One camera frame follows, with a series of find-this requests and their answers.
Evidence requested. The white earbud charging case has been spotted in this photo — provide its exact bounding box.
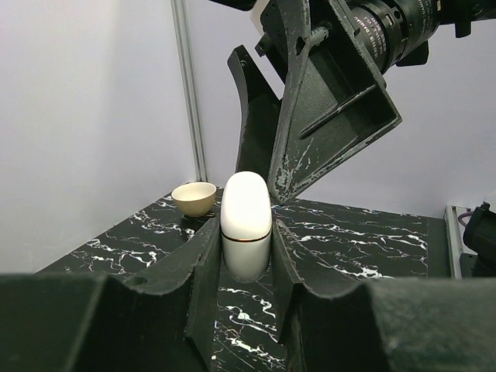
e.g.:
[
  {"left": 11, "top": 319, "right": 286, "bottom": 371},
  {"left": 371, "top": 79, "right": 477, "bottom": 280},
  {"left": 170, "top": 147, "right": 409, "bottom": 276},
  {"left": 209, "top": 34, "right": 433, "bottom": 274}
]
[{"left": 220, "top": 171, "right": 272, "bottom": 283}]

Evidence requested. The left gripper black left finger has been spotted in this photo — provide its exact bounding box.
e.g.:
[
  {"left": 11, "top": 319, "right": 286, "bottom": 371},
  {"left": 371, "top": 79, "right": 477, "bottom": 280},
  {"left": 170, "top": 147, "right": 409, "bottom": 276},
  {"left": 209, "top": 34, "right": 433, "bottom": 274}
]
[{"left": 1, "top": 218, "right": 221, "bottom": 371}]

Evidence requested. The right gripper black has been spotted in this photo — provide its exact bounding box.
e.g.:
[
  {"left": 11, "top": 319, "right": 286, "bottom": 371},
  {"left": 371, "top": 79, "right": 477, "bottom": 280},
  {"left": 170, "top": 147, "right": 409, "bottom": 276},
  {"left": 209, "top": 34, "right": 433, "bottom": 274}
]
[{"left": 227, "top": 1, "right": 401, "bottom": 204}]

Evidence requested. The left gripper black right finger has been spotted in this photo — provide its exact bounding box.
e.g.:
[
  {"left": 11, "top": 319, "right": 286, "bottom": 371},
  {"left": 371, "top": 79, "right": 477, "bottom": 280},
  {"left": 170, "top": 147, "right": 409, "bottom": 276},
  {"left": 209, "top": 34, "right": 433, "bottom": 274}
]
[{"left": 271, "top": 220, "right": 495, "bottom": 371}]

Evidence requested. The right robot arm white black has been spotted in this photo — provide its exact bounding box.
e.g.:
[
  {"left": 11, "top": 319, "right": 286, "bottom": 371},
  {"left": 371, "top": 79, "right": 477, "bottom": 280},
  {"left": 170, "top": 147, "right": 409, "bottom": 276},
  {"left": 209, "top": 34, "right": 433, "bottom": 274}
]
[{"left": 228, "top": 1, "right": 495, "bottom": 203}]

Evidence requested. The black marbled table mat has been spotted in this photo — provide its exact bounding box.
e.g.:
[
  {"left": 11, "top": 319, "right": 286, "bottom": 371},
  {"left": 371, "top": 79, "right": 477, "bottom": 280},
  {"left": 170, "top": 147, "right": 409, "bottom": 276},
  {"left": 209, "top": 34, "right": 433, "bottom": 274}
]
[{"left": 47, "top": 196, "right": 450, "bottom": 371}]

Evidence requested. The beige wooden bowl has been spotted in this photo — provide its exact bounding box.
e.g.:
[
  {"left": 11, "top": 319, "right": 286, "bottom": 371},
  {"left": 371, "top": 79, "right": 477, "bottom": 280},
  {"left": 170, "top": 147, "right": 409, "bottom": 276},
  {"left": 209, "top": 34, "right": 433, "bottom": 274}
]
[{"left": 171, "top": 182, "right": 217, "bottom": 217}]

